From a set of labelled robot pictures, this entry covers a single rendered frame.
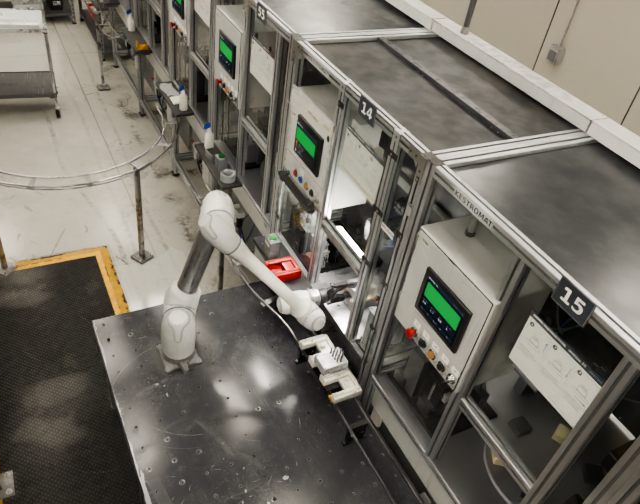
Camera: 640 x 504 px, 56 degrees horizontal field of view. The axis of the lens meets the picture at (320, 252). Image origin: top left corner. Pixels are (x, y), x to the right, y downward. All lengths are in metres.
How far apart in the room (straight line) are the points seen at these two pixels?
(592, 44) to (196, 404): 4.77
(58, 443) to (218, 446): 1.17
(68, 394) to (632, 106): 4.96
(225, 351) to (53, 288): 1.73
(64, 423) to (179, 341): 1.08
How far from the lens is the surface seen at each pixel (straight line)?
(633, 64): 5.96
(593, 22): 6.22
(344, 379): 2.78
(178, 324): 2.85
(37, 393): 3.89
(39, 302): 4.39
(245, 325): 3.21
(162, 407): 2.89
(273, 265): 3.16
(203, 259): 2.82
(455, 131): 2.39
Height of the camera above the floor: 3.03
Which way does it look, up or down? 39 degrees down
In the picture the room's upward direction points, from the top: 10 degrees clockwise
